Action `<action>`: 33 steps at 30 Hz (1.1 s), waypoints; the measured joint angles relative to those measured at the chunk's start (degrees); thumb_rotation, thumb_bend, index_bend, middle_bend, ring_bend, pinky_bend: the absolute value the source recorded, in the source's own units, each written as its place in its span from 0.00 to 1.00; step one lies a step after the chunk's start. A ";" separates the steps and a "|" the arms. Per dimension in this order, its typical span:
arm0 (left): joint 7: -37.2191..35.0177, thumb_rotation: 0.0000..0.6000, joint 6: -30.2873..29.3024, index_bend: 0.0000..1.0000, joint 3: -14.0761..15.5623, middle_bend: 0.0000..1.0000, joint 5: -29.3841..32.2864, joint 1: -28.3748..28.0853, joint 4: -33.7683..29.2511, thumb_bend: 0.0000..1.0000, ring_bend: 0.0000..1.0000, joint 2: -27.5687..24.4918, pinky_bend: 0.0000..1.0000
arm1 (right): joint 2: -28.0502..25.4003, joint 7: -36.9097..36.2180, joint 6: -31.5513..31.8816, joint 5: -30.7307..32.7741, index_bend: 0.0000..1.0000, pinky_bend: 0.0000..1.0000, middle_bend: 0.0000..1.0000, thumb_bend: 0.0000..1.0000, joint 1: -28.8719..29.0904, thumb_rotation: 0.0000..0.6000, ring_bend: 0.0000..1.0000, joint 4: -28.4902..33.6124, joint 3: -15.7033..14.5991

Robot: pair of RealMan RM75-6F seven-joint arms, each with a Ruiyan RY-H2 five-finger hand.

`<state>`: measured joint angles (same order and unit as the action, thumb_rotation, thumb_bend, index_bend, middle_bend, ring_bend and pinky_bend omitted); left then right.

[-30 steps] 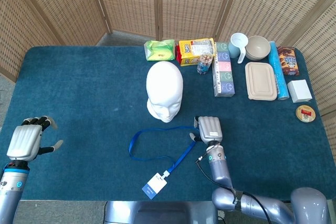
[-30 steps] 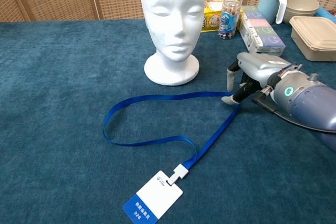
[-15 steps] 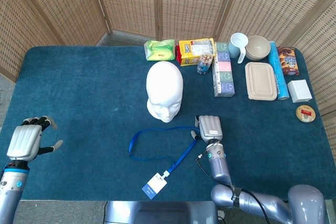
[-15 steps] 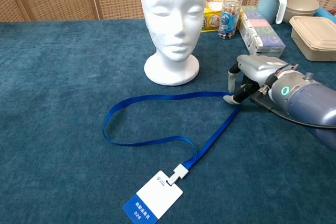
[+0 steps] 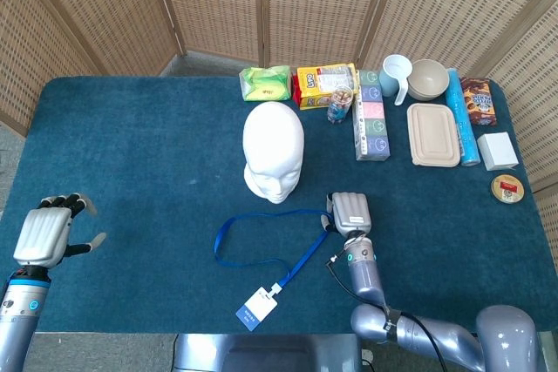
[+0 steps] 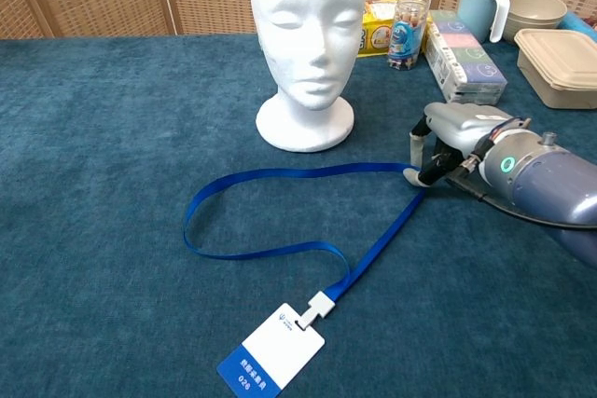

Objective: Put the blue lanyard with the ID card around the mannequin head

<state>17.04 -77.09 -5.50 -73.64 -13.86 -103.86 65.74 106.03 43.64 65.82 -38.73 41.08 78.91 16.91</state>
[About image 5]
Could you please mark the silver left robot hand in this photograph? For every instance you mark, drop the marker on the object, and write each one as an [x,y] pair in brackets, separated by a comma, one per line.
[41,237]

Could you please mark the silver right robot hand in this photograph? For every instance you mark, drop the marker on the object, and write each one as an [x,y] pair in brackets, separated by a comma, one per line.
[351,213]

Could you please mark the pastel tissue multipack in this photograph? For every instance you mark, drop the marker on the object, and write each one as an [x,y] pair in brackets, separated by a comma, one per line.
[372,123]

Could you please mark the white foam mannequin head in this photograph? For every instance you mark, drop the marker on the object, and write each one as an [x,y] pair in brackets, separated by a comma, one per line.
[272,141]

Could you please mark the clear jar of crayons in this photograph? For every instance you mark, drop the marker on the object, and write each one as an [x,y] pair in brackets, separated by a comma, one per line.
[339,106]

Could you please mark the beige lidded lunch box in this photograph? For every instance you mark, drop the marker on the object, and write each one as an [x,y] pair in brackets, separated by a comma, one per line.
[433,134]

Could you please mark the yellow biscuit box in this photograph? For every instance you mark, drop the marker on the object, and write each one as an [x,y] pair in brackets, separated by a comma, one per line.
[318,93]

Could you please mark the teal table cloth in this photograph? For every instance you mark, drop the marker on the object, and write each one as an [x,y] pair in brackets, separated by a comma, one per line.
[131,150]

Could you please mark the blue cylindrical tube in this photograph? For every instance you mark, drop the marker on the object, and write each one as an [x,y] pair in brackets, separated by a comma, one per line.
[463,119]

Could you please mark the beige bowl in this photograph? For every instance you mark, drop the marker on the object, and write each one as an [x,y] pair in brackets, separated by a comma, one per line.
[429,80]

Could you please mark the green snack bag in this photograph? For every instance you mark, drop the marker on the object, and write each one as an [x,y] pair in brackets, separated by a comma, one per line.
[266,83]

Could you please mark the round gold tin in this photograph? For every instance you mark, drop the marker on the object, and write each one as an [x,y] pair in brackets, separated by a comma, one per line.
[508,189]

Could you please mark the small white box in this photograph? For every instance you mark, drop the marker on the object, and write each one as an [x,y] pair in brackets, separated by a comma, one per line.
[497,150]

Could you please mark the grey robot torso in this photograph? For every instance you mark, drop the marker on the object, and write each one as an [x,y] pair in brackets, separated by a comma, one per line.
[261,354]

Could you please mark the brown cookie bag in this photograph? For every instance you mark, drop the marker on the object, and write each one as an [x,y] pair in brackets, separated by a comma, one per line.
[479,102]

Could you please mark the wicker folding screen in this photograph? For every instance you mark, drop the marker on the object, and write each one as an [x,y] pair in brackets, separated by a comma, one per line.
[109,10]

